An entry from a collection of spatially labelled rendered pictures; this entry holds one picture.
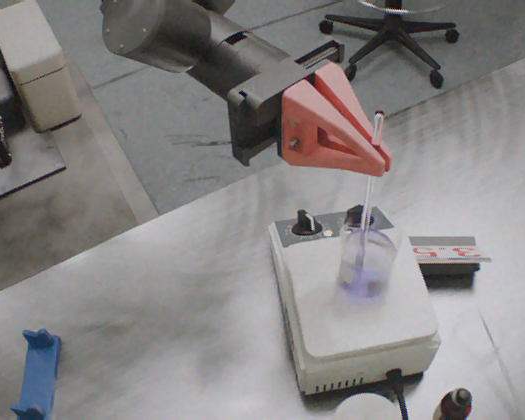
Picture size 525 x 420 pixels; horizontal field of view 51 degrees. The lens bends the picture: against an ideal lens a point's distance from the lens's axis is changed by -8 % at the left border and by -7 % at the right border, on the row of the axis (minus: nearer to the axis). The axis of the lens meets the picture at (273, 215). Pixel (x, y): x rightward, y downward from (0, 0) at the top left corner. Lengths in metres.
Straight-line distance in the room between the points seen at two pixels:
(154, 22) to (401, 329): 0.32
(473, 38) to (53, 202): 1.73
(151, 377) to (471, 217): 0.41
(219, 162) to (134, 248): 1.14
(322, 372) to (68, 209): 0.87
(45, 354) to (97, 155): 0.81
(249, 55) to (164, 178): 1.37
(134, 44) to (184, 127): 1.54
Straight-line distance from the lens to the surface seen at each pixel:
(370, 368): 0.54
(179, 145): 1.88
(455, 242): 0.68
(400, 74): 2.15
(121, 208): 1.25
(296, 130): 0.42
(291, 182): 0.72
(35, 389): 0.62
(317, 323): 0.51
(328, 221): 0.63
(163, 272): 0.66
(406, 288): 0.54
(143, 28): 0.41
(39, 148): 1.44
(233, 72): 0.43
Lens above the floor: 1.29
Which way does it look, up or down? 51 degrees down
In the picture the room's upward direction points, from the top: 3 degrees counter-clockwise
